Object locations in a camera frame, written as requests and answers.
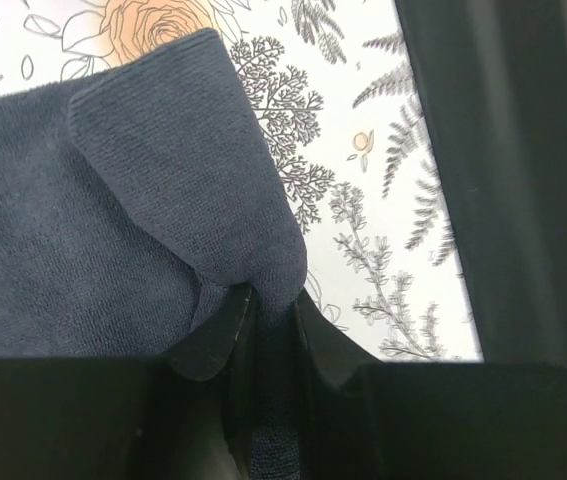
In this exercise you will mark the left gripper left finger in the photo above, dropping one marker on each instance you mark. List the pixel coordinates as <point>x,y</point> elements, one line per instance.
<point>183,414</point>

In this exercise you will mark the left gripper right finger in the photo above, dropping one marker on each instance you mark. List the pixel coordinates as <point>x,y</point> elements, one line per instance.
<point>362,418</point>

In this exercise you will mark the dark grey towel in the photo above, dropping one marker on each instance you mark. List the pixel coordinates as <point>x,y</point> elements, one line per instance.
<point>131,201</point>

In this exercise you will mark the floral table mat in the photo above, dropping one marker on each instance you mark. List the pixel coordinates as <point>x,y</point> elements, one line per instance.
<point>333,90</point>

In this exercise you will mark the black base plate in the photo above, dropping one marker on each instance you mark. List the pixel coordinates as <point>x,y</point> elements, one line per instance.
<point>492,78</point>

